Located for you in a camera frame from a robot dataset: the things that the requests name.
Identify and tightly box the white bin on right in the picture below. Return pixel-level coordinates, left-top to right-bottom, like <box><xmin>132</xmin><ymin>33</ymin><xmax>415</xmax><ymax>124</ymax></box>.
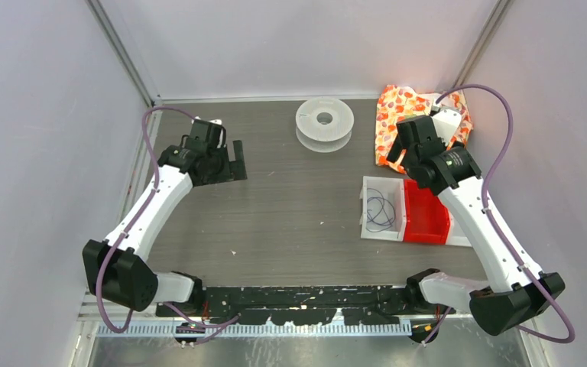
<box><xmin>445</xmin><ymin>216</ymin><xmax>472</xmax><ymax>248</ymax></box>

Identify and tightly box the orange floral cloth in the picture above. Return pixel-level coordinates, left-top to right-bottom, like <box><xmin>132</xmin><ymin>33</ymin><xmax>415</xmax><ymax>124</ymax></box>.
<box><xmin>375</xmin><ymin>84</ymin><xmax>474</xmax><ymax>174</ymax></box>

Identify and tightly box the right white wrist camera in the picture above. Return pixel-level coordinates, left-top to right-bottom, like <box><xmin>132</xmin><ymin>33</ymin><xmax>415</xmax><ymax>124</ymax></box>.
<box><xmin>430</xmin><ymin>103</ymin><xmax>462</xmax><ymax>146</ymax></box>

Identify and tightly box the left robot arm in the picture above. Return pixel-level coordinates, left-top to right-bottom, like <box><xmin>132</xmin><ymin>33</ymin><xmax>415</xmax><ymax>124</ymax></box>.
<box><xmin>83</xmin><ymin>119</ymin><xmax>247</xmax><ymax>317</ymax></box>

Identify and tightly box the white slotted cable duct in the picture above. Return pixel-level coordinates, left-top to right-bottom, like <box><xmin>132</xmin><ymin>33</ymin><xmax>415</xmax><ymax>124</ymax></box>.
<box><xmin>96</xmin><ymin>320</ymin><xmax>412</xmax><ymax>338</ymax></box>

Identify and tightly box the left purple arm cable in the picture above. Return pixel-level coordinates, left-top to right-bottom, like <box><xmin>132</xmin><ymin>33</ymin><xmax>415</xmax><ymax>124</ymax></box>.
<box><xmin>94</xmin><ymin>106</ymin><xmax>242</xmax><ymax>346</ymax></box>

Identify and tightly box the white plastic bin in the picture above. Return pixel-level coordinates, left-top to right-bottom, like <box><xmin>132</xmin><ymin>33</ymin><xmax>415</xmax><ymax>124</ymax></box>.
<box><xmin>359</xmin><ymin>176</ymin><xmax>406</xmax><ymax>242</ymax></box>

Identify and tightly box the thin purple wire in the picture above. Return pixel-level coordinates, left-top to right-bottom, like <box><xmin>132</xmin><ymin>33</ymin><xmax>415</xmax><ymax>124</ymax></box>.
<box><xmin>365</xmin><ymin>187</ymin><xmax>399</xmax><ymax>235</ymax></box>

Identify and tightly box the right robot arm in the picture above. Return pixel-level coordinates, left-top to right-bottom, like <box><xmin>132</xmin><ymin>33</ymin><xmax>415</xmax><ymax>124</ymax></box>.
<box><xmin>387</xmin><ymin>115</ymin><xmax>566</xmax><ymax>336</ymax></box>

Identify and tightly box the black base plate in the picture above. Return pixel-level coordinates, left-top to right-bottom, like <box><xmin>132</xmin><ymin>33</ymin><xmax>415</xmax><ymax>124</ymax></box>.
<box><xmin>156</xmin><ymin>285</ymin><xmax>446</xmax><ymax>326</ymax></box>

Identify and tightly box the red plastic bin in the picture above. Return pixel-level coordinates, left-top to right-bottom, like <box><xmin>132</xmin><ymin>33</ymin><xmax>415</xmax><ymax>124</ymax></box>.
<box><xmin>403</xmin><ymin>179</ymin><xmax>451</xmax><ymax>245</ymax></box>

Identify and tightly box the white plastic spool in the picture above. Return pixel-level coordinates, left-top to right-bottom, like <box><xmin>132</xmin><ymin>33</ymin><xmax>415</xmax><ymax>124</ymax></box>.
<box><xmin>295</xmin><ymin>97</ymin><xmax>355</xmax><ymax>153</ymax></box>

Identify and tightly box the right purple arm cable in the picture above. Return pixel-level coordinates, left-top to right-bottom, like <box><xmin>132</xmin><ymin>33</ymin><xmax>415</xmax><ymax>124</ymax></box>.
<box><xmin>414</xmin><ymin>83</ymin><xmax>576</xmax><ymax>347</ymax></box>

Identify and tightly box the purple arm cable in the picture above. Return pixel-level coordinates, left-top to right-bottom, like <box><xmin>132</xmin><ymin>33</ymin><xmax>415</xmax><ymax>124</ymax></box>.
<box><xmin>414</xmin><ymin>83</ymin><xmax>576</xmax><ymax>347</ymax></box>
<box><xmin>94</xmin><ymin>106</ymin><xmax>242</xmax><ymax>346</ymax></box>

